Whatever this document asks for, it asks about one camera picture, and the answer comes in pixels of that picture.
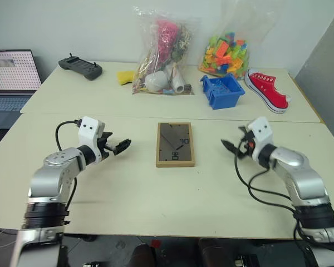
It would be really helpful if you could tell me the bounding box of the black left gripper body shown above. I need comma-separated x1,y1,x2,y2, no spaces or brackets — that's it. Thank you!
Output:
96,136,115,162

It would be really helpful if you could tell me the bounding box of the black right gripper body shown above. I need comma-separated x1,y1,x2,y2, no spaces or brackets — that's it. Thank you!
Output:
237,130,256,160

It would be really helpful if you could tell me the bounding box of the blue plastic basket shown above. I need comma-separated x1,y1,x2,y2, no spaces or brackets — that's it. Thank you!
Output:
199,74,246,111

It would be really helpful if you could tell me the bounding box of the red canvas sneaker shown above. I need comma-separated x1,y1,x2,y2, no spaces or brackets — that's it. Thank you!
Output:
244,68,293,115

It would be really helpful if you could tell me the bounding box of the yellow sponge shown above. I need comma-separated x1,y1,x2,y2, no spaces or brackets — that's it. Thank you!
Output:
116,70,136,85

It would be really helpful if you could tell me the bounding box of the black handheld controller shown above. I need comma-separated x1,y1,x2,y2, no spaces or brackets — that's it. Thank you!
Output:
58,53,104,82

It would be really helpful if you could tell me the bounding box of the clear bag of building blocks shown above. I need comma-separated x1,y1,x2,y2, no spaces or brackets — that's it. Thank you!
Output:
197,0,281,82

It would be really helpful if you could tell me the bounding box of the white paper roll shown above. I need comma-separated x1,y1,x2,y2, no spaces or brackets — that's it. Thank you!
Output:
170,64,188,94

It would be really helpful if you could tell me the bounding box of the grey partition panel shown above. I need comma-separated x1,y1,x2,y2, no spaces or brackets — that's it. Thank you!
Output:
293,11,334,153

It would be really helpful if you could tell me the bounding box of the clear bag of mixed items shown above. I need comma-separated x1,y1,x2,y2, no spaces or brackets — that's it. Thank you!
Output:
131,5,203,96

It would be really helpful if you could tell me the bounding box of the grey laptop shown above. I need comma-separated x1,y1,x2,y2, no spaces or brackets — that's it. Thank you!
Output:
0,50,43,129

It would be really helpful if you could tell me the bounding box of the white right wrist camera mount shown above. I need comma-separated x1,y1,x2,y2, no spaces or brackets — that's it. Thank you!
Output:
247,116,275,162

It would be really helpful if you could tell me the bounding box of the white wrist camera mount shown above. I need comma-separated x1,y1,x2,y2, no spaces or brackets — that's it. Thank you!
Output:
77,116,106,162
247,116,275,162

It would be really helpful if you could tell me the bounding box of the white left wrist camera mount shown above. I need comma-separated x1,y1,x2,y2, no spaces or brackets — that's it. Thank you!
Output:
77,116,106,162

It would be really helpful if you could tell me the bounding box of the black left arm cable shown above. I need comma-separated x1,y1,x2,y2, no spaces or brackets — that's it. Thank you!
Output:
55,118,83,214

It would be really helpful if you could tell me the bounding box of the wooden picture frame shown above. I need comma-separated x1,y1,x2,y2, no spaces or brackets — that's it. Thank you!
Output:
155,122,197,168

